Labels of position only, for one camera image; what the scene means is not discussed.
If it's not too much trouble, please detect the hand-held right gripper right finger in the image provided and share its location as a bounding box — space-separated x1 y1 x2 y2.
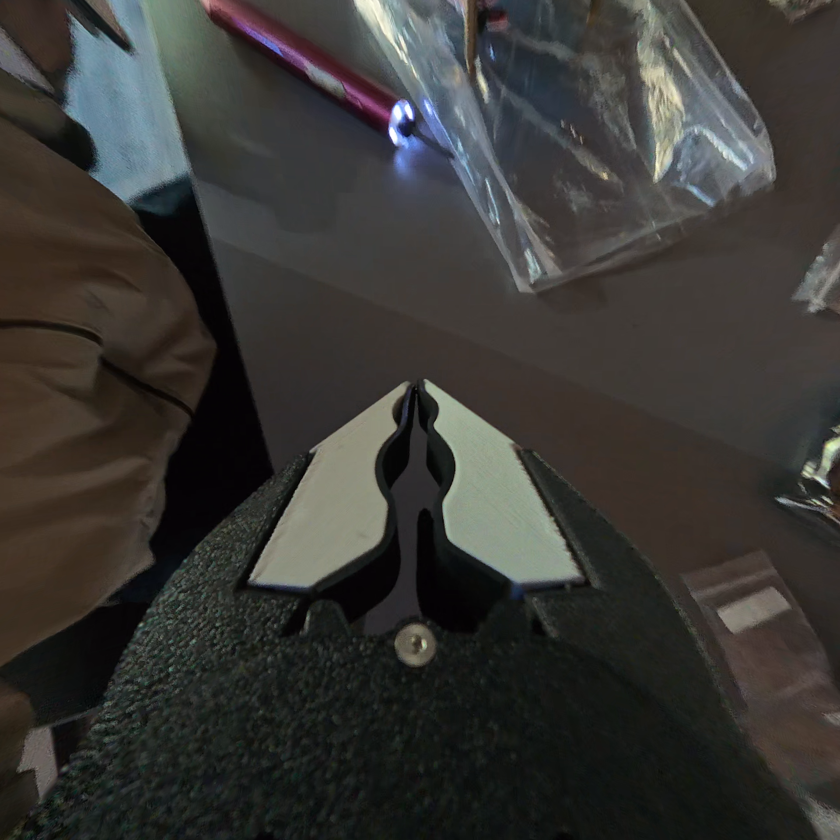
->
417 378 587 595

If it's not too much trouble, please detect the red electric screwdriver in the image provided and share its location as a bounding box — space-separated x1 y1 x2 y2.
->
199 0 455 160

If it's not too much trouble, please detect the grey desk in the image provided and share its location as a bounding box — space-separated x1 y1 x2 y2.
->
141 0 840 840

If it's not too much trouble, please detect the group of small screw bags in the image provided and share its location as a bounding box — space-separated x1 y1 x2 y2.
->
682 223 840 798

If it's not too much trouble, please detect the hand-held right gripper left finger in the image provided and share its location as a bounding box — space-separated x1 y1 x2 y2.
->
246 381 421 598

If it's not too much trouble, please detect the large clear plastic bag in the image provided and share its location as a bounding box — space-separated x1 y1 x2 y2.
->
354 0 777 294

